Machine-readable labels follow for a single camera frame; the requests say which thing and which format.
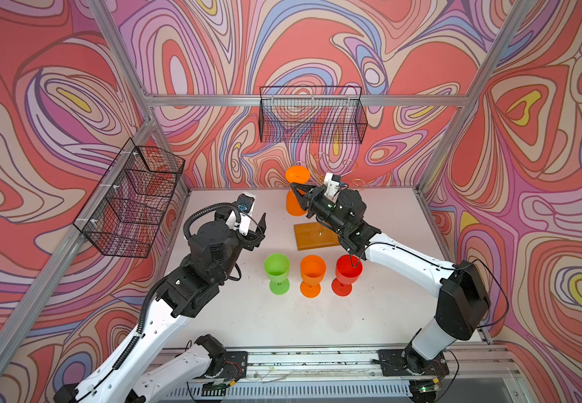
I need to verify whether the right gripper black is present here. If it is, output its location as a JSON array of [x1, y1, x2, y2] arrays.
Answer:
[[291, 181, 348, 234]]

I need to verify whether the orange wine glass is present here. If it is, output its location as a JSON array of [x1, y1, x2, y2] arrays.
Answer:
[[300, 255, 326, 298], [284, 165, 312, 218]]

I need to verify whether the green wine glass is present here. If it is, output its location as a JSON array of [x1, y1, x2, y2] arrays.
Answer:
[[264, 253, 290, 296]]

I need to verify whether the red wine glass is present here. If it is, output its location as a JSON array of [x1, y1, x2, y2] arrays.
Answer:
[[331, 255, 363, 297]]

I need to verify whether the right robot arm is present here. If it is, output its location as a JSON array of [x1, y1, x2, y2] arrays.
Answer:
[[291, 182, 491, 375]]

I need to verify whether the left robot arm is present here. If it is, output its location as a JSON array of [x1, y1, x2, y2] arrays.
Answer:
[[53, 193, 266, 402]]

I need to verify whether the wooden rack base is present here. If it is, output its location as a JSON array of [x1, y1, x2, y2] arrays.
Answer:
[[294, 223, 340, 251]]

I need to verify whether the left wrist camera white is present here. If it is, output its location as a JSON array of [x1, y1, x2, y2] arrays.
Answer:
[[226, 192, 256, 236]]

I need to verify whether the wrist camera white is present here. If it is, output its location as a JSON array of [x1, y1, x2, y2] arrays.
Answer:
[[226, 192, 256, 236], [324, 173, 341, 201]]

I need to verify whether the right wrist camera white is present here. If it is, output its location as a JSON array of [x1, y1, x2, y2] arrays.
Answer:
[[324, 173, 341, 201]]

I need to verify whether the gold wire glass rack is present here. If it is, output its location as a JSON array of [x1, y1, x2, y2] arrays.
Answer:
[[285, 151, 366, 240]]

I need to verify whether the black wire basket back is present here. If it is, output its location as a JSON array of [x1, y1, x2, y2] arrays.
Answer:
[[258, 84, 368, 144]]

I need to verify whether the black wire basket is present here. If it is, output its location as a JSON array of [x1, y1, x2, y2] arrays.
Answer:
[[258, 84, 368, 144], [73, 139, 185, 259]]

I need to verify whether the black wire basket left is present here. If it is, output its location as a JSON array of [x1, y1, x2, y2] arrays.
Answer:
[[73, 139, 185, 259]]

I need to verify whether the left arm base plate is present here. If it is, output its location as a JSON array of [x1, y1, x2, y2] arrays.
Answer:
[[189, 351, 249, 399]]

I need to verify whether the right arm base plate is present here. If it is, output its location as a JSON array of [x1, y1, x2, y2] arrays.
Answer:
[[371, 349, 450, 378]]

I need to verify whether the aluminium mounting rail front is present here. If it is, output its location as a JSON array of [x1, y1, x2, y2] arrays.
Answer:
[[103, 344, 519, 401]]

